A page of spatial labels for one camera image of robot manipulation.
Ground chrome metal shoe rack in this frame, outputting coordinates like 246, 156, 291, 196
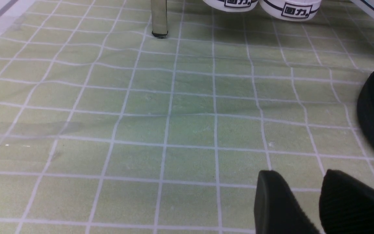
150, 0, 168, 39

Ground black canvas sneaker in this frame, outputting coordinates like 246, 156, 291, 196
259, 0, 322, 22
202, 0, 259, 12

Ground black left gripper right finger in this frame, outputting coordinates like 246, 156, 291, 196
319, 169, 374, 234

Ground black canvas sneaker far left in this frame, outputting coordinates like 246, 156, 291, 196
202, 0, 259, 12

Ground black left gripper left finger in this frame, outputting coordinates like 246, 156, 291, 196
254, 170, 320, 234

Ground green checkered tablecloth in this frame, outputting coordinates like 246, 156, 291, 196
0, 0, 374, 234

